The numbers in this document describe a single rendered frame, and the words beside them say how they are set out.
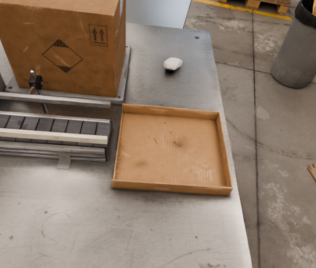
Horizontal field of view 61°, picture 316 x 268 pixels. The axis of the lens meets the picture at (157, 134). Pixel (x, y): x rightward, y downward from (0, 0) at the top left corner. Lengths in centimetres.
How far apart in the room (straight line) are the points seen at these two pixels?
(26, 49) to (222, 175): 62
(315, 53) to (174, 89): 163
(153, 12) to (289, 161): 132
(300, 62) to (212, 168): 181
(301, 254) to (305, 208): 29
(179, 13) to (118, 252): 108
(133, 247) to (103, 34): 51
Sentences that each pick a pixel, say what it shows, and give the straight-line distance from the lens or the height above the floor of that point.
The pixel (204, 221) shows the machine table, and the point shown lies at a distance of 69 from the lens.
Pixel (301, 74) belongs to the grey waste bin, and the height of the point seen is 16.
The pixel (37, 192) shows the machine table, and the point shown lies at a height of 83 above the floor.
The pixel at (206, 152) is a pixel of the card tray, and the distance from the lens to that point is 78.
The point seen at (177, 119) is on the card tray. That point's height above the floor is 83.
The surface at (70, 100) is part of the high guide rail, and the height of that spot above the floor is 96.
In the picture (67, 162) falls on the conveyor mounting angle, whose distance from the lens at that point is 75.
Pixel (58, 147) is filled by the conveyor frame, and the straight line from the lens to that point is 72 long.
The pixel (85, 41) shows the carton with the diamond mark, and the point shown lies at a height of 104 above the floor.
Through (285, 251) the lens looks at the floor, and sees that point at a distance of 173.
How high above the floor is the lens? 145
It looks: 51 degrees down
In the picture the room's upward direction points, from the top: 9 degrees clockwise
